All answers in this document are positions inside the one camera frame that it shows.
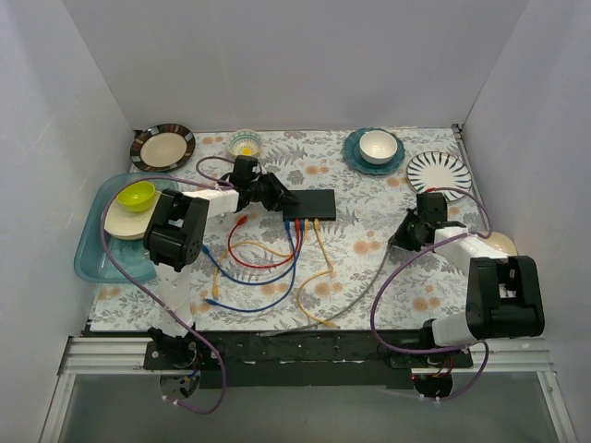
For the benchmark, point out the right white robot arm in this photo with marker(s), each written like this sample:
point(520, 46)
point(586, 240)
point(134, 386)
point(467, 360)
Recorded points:
point(503, 298)

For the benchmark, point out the aluminium frame rail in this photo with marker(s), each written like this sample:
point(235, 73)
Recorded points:
point(95, 357)

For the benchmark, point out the blue white striped plate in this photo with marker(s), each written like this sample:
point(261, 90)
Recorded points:
point(439, 169)

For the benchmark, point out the brown striped rim plate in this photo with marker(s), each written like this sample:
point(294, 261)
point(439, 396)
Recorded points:
point(162, 148)

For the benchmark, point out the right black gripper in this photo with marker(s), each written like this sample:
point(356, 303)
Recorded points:
point(407, 229)

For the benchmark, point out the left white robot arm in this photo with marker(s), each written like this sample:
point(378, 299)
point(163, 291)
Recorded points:
point(174, 235)

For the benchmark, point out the translucent teal tray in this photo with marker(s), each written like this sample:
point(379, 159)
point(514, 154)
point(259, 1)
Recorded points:
point(91, 263)

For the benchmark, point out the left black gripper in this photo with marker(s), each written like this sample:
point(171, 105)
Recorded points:
point(275, 192)

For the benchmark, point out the lime green bowl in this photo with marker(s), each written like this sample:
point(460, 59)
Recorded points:
point(138, 197)

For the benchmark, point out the cream square dish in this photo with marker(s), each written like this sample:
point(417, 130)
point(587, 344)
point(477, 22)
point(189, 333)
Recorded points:
point(503, 243)

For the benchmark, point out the teal scalloped plate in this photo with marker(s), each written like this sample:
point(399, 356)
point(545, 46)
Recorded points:
point(353, 158)

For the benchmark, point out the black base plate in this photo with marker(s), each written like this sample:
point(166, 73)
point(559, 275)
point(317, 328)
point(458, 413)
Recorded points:
point(296, 359)

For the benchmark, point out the cream plate stack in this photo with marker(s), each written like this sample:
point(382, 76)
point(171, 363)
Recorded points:
point(124, 224)

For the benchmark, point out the floral table mat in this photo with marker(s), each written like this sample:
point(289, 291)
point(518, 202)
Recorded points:
point(368, 210)

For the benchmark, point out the white bowl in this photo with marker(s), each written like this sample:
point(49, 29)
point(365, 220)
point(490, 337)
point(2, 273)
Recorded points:
point(377, 147)

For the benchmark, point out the black network switch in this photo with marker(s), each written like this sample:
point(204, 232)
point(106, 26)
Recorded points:
point(312, 204)

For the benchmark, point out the yellow patterned small bowl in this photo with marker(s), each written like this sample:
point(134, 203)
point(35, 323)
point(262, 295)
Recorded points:
point(245, 142)

